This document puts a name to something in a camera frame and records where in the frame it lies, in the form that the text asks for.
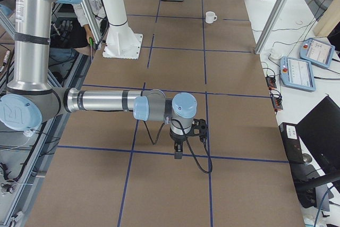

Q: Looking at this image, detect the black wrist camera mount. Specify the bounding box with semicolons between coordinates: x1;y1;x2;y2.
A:
187;119;208;144

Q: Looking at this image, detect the teach pendant near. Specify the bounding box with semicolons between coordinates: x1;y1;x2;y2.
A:
280;56;316;91

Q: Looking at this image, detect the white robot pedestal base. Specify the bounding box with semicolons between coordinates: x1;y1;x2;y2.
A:
102;0;143;60

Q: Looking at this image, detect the grey aluminium frame post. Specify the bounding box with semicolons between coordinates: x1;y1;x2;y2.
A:
254;0;287;54

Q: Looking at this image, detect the black usb hub right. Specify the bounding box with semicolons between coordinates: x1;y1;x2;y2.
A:
269;90;283;113

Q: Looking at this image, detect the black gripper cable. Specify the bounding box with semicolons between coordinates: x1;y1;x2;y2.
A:
143;119;214;175

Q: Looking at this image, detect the teach pendant far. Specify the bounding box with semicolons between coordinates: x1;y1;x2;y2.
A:
300;38;335;69

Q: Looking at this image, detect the white plastic cup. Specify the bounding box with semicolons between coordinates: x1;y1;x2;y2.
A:
205;11;217;24

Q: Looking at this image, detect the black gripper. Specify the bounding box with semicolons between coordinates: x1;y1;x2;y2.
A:
170;132;187;159

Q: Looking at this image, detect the black usb hub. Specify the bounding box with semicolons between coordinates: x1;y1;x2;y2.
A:
265;76;277;90
269;90;283;113

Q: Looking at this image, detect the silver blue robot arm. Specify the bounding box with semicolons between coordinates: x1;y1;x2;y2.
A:
1;0;197;159

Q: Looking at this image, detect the black usb hub left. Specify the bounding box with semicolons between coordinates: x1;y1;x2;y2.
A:
265;76;277;90

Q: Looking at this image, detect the teach pendant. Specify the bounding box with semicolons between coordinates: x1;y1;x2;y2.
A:
280;56;316;91
300;38;335;69

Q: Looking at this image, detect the black open laptop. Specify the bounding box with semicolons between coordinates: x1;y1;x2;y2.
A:
279;96;339;211

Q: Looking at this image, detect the person in white shirt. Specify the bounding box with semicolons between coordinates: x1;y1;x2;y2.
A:
73;0;106;43

